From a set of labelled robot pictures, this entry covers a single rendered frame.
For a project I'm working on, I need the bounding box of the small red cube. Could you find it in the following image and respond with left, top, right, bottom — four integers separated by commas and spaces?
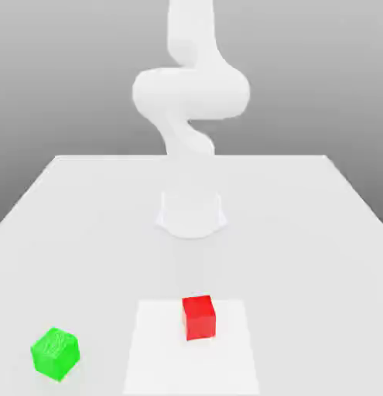
181, 294, 217, 342

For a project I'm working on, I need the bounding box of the small green cube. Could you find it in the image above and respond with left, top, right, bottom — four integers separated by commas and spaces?
29, 326, 81, 383

